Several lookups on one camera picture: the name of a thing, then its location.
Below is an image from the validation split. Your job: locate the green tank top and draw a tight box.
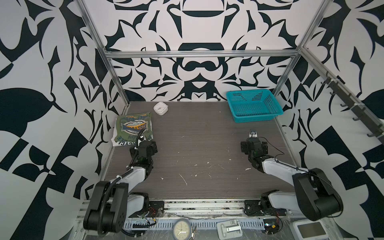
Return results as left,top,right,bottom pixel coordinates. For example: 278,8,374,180
114,112,153,141

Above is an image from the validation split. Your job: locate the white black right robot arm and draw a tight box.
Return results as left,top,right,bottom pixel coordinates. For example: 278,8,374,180
241,134,344,221

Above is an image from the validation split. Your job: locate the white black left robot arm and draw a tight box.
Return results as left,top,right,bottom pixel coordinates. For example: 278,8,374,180
83,140,158,238

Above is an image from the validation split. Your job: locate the teal plastic basket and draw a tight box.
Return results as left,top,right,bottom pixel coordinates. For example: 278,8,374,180
226,89,284,123

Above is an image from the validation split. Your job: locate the white plastic latch device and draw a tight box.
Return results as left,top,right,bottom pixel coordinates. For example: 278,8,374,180
217,220,243,240

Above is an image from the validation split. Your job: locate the round analog clock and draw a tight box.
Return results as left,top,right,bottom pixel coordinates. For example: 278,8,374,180
172,219,192,240

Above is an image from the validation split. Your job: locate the white digital display device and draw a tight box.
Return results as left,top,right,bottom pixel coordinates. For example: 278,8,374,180
290,219,330,240

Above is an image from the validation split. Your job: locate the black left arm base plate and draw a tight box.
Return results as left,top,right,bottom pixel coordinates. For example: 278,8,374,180
148,201,165,218

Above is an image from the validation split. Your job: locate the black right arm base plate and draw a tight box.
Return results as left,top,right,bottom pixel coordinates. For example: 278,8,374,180
244,198,286,217

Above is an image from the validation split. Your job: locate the aluminium cage frame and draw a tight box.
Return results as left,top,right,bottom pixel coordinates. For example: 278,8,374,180
74,0,384,199

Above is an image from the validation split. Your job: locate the black wall hook rail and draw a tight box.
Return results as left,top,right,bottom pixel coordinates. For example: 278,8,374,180
322,71,384,145

